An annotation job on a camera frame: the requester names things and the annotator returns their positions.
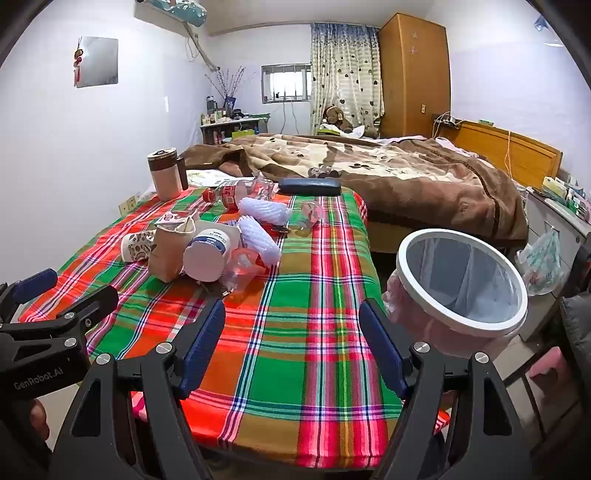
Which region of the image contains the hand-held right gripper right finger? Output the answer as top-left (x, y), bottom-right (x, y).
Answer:
top-left (358, 298), bottom-right (546, 480)

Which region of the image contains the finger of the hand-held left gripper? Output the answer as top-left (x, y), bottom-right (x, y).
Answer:
top-left (44, 285), bottom-right (120, 344)
top-left (0, 269), bottom-right (58, 324)

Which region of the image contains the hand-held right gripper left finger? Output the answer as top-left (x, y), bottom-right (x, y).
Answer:
top-left (46, 298), bottom-right (227, 480)

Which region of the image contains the white rim trash bin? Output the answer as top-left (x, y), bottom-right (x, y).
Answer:
top-left (382, 228), bottom-right (528, 358)

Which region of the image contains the person's left hand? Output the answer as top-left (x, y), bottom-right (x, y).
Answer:
top-left (30, 401), bottom-right (51, 446)

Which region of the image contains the patterned paper cup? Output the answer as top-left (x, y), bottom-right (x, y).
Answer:
top-left (121, 231), bottom-right (158, 263)

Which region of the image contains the white cup with blue label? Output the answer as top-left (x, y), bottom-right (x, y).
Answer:
top-left (183, 226), bottom-right (232, 283)

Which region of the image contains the plaid tablecloth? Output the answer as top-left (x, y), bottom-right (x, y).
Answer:
top-left (18, 187), bottom-right (451, 469)

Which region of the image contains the pink clear plastic cup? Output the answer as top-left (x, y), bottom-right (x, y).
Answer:
top-left (295, 200), bottom-right (322, 232)
top-left (226, 247), bottom-right (269, 294)

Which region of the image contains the brown paper carton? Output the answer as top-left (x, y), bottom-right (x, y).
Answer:
top-left (148, 216), bottom-right (198, 282)

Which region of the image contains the white foam net sleeve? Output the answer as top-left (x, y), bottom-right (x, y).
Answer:
top-left (238, 196), bottom-right (294, 227)
top-left (238, 217), bottom-right (283, 265)

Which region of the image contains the brown and white tumbler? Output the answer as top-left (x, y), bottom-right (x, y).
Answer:
top-left (147, 148), bottom-right (183, 201)

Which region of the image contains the red label plastic bottle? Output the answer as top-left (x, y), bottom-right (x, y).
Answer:
top-left (202, 172), bottom-right (280, 212)

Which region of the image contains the brown patterned blanket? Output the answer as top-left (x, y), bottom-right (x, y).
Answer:
top-left (178, 134), bottom-right (529, 252)

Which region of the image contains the pink stool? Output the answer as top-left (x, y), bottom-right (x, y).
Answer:
top-left (529, 346), bottom-right (571, 379)

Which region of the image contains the dark blue glasses case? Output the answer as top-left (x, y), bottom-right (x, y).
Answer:
top-left (278, 178), bottom-right (342, 197)

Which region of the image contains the hanging plastic bag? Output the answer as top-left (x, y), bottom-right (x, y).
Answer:
top-left (516, 228), bottom-right (566, 296)

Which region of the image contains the dark padded cloth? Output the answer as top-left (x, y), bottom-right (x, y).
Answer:
top-left (561, 291), bottom-right (591, 370)

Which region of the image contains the white bedside cabinet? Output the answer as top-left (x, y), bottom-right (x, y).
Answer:
top-left (522, 187), bottom-right (591, 342)

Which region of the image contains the white shelf unit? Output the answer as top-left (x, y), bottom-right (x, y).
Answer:
top-left (199, 117), bottom-right (269, 145)

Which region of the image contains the red hanging ornament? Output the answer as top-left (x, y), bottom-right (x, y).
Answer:
top-left (73, 38), bottom-right (86, 88)

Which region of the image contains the group of toiletry bottles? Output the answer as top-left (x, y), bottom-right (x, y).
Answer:
top-left (203, 96), bottom-right (245, 124)

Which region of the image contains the brown teddy bear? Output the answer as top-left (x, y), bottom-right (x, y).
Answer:
top-left (322, 105), bottom-right (354, 132)

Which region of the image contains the wooden bed headboard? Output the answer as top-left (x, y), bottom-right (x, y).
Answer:
top-left (441, 121), bottom-right (564, 190)

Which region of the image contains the vase with dry branches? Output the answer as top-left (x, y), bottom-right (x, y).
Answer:
top-left (205, 66), bottom-right (254, 112)

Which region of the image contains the pile of small boxes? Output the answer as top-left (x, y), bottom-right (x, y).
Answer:
top-left (540, 174), bottom-right (591, 215)

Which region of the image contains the wooden wardrobe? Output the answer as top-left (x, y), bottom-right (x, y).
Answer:
top-left (379, 13), bottom-right (451, 138)

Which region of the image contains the barred window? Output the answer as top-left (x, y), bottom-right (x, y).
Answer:
top-left (261, 64), bottom-right (312, 104)

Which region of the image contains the air conditioner pipe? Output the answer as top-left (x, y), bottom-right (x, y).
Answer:
top-left (185, 23), bottom-right (220, 72)

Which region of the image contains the heart patterned curtain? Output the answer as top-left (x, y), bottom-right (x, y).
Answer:
top-left (310, 23), bottom-right (385, 134)

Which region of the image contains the covered air conditioner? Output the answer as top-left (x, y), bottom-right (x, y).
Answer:
top-left (134, 0), bottom-right (208, 25)

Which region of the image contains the wall mirror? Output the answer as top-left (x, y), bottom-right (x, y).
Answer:
top-left (75, 36), bottom-right (119, 88)

